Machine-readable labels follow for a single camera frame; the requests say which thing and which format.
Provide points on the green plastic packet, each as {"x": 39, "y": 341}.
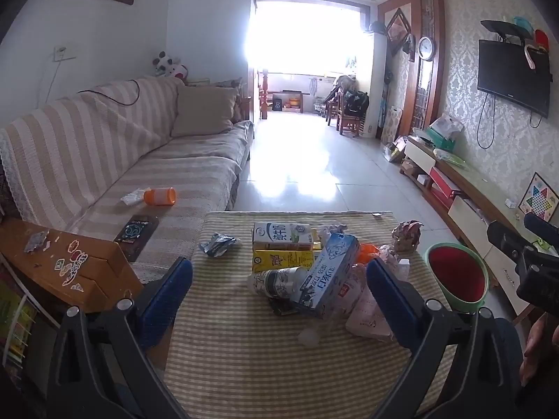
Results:
{"x": 452, "y": 159}

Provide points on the striped beige sofa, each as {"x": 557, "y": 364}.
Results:
{"x": 87, "y": 152}

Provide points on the black flat television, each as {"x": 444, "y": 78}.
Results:
{"x": 511, "y": 74}

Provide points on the clear plastic bottle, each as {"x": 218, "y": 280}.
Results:
{"x": 275, "y": 283}

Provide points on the small white carton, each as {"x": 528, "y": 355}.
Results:
{"x": 404, "y": 269}

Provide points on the round wall clock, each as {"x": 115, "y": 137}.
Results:
{"x": 426, "y": 48}

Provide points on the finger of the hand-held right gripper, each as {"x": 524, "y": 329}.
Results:
{"x": 506, "y": 238}
{"x": 543, "y": 227}

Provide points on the black backpack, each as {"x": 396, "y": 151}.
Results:
{"x": 356, "y": 101}

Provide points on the small cardboard box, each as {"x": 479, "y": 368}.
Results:
{"x": 409, "y": 168}

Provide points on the yellow box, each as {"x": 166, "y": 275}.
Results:
{"x": 275, "y": 261}

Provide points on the person's right hand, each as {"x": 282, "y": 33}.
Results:
{"x": 535, "y": 349}

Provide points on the yellow green plastic bag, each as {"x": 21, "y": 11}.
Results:
{"x": 395, "y": 150}

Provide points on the diamond wall picture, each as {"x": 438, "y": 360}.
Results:
{"x": 398, "y": 30}

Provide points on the brown paper bag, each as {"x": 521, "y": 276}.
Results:
{"x": 407, "y": 235}

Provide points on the green striped tablecloth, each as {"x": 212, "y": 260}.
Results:
{"x": 244, "y": 358}

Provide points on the white wall socket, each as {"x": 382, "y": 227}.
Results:
{"x": 63, "y": 53}

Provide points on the cow plush toy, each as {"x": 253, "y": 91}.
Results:
{"x": 168, "y": 66}

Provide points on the orange plastic cup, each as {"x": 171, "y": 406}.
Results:
{"x": 160, "y": 196}

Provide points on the green box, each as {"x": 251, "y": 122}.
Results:
{"x": 439, "y": 140}

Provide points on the beige pillow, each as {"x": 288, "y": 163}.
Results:
{"x": 203, "y": 111}

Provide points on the pink plastic packet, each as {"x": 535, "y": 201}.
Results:
{"x": 367, "y": 314}

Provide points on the wooden chair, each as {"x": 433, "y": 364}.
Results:
{"x": 347, "y": 122}

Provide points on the orange wrapper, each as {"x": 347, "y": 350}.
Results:
{"x": 367, "y": 253}

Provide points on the colourful books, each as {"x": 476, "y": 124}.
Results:
{"x": 15, "y": 318}

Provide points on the long wooden television cabinet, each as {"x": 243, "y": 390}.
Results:
{"x": 471, "y": 179}

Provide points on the blue white milk carton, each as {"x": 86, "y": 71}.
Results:
{"x": 327, "y": 275}

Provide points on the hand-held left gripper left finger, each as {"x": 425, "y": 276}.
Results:
{"x": 168, "y": 297}

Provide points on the small silver wrapper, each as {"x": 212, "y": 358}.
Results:
{"x": 37, "y": 241}

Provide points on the red flat box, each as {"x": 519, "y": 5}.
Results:
{"x": 443, "y": 183}

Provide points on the white paper bag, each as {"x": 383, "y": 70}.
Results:
{"x": 447, "y": 124}

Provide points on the crumpled silver wrapper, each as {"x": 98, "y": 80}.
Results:
{"x": 218, "y": 244}

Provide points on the green white milk carton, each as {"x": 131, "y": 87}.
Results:
{"x": 279, "y": 233}

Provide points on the white standing air conditioner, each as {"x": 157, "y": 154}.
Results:
{"x": 376, "y": 87}

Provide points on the wooden side table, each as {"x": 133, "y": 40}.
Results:
{"x": 100, "y": 270}

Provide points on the star checkers board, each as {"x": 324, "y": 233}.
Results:
{"x": 539, "y": 198}

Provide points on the dark helmet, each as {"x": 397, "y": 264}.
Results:
{"x": 377, "y": 28}

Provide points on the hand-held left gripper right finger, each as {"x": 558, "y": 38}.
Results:
{"x": 393, "y": 305}

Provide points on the wooden post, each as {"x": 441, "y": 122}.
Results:
{"x": 263, "y": 96}

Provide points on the green red trash bin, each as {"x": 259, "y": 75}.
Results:
{"x": 456, "y": 275}

